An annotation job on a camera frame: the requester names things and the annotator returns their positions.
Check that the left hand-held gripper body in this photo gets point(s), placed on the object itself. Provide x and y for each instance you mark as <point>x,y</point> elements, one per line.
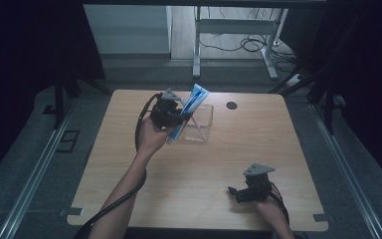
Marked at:
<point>164,113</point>

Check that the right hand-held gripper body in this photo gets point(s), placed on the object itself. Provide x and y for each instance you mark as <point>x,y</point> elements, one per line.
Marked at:
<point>258,186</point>

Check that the blue white toothpaste tube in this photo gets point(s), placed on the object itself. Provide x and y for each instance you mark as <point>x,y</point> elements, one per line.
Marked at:
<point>192,101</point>

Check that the clear plastic box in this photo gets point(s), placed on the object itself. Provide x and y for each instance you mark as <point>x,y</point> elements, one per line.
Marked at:
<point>205,123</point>

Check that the person's right hand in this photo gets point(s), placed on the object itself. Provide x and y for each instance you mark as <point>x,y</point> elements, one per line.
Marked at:
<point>270,207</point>

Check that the person's left hand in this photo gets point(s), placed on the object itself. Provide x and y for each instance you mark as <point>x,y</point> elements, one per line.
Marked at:
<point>152,137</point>

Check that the black round table grommet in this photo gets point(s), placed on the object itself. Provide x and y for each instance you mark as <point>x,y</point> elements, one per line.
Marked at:
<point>231,105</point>

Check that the grey tape strip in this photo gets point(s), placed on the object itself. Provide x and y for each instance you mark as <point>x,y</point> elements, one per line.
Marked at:
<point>71,211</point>
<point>321,217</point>

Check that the white cabinet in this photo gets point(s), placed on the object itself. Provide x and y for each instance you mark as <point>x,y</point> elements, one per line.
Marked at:
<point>127,30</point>

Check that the black metal stand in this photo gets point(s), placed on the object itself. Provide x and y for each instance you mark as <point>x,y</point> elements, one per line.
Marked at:
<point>328,106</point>
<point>59,103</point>

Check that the black tape square outline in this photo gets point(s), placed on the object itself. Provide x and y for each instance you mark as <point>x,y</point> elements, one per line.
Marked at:
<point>61,141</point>

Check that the white power strip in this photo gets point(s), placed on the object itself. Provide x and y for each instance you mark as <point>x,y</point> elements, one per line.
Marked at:
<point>295,80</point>

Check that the black tape patch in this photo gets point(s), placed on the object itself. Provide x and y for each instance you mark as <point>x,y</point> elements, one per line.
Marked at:
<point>49,109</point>

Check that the dark curtain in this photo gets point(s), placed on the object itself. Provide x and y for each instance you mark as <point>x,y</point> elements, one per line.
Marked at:
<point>23,66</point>
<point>368,66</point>

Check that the aluminium floor rail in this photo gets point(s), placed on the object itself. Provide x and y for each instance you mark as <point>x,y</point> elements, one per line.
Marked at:
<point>33,179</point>
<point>344,172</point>

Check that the white metal desk frame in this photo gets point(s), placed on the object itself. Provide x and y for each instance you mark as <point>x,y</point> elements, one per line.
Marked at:
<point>235,26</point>

